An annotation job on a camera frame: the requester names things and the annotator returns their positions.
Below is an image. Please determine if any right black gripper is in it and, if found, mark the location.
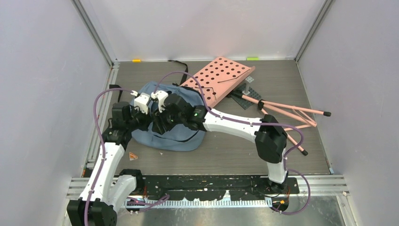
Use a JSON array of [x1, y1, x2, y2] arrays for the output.
[[152, 105, 185, 134]]

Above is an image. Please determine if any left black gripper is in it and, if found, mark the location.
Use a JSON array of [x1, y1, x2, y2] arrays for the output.
[[126, 105, 152, 132]]

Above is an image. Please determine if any blue fabric backpack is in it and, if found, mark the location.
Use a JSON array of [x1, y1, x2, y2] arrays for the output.
[[132, 74, 205, 151]]

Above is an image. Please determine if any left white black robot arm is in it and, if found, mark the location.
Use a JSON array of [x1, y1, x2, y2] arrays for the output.
[[67, 102, 151, 226]]

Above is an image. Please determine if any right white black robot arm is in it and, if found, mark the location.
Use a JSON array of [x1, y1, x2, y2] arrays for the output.
[[151, 91, 288, 193]]

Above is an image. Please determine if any small orange white eraser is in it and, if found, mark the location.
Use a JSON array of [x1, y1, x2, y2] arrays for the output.
[[129, 152, 138, 161]]

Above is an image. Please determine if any pink perforated music stand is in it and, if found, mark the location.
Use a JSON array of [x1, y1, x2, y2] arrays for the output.
[[181, 56, 332, 157]]

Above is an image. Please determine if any dark grey lego plate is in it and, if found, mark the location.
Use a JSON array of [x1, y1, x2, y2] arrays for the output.
[[227, 76, 262, 110]]

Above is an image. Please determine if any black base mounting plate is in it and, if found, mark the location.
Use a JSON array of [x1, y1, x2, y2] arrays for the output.
[[131, 175, 299, 201]]

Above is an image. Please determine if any green tape marker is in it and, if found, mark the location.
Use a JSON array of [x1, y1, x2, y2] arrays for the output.
[[246, 57, 260, 61]]

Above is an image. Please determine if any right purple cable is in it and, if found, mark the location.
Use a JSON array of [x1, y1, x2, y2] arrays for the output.
[[153, 71, 311, 216]]

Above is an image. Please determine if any purple cable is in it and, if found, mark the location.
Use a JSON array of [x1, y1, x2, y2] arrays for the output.
[[153, 71, 311, 216], [84, 88, 170, 226]]

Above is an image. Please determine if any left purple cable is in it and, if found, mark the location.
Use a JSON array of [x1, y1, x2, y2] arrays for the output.
[[84, 88, 170, 226]]

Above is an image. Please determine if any aluminium front rail frame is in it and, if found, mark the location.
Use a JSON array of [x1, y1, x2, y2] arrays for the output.
[[65, 62, 351, 210]]

